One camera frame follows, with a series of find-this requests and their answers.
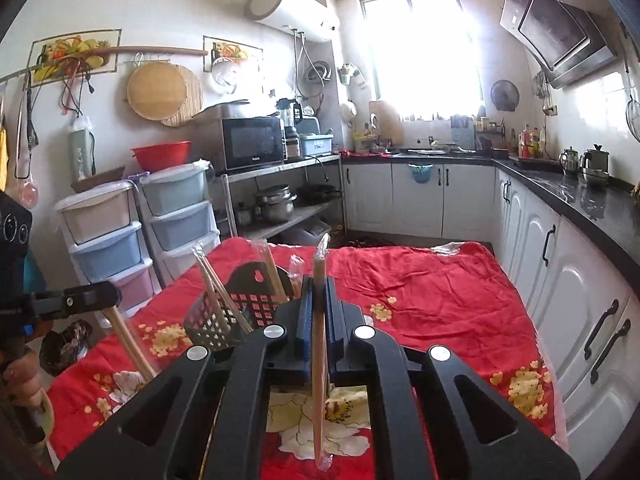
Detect metal shelf rack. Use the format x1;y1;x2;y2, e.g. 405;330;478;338
220;154;348;251

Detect green plastic bag dispenser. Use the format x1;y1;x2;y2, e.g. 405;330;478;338
68;117;96;181

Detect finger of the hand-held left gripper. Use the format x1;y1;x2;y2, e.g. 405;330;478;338
27;280;123;318

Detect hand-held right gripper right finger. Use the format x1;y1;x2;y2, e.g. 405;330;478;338
325;279;581;480

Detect clear plastic wrapper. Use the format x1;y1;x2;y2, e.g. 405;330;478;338
430;241;471;256

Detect stainless steel pot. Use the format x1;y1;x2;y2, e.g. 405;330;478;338
255;185;296;223

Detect blue knife block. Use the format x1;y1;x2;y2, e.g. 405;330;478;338
450;115;476;146

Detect black wok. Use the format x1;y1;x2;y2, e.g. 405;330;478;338
296;183;341;206

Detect dark green utensil holder basket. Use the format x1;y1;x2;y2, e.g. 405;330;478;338
183;261;306;353

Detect person's left hand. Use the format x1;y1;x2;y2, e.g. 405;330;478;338
0;345;55;445

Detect red plastic basin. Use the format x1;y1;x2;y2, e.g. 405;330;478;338
131;141;192;172

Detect dark floral bag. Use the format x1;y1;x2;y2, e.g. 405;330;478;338
39;320;93;376

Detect pastel multicolour drawer tower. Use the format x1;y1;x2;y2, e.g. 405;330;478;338
55;182;153;311

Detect black blender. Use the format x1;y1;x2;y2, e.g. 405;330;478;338
276;97;303;158

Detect blue plastic basket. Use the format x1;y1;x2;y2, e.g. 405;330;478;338
299;132;334;157

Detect white cylindrical water heater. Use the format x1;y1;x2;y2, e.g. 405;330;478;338
246;0;341;43

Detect long wooden pole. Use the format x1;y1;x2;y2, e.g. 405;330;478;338
0;45;208;83

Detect red floral tablecloth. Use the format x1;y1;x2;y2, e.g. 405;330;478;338
47;237;558;480

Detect black kitchen countertop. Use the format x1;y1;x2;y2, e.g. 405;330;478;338
342;147;640;293

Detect chopsticks pair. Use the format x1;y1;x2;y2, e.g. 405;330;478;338
289;255;304;301
197;245;254;335
255;240;288;306
311;232;333;471
102;305;157;381
191;244;232;350

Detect brown wicker tray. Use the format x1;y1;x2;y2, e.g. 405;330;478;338
71;166;126;193

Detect round bamboo tray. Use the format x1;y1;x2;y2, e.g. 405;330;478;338
126;62;188;121

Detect fruit picture wall tile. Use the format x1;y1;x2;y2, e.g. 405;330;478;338
27;28;122;83
202;35;263;73

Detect round woven mat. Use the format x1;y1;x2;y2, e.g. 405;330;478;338
160;65;205;127

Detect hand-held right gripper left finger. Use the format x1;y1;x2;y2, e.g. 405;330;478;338
57;276;321;480

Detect white base cabinets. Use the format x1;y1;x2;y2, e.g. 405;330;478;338
344;160;640;461

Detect large steel kettle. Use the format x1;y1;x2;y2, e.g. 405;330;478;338
580;144;611;181

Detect black glass range hood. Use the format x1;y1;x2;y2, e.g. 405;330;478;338
499;0;620;90

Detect light blue drawer tower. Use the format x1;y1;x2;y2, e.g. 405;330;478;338
135;160;221;286

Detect white round wall rack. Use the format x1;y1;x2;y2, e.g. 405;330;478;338
211;57;238;93

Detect coiled grey hose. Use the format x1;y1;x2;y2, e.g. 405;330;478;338
292;30;331;98

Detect black microwave oven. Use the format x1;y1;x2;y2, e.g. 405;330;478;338
207;116;286;173

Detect pale cutting board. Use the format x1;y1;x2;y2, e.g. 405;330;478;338
369;100;403;143

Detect kitchen window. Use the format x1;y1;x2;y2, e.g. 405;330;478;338
360;0;485;121

